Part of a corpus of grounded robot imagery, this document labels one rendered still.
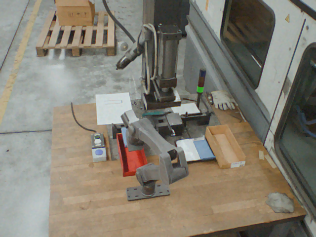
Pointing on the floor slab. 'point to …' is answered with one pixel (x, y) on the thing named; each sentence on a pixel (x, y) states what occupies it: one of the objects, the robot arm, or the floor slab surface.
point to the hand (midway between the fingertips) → (132, 144)
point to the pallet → (41, 49)
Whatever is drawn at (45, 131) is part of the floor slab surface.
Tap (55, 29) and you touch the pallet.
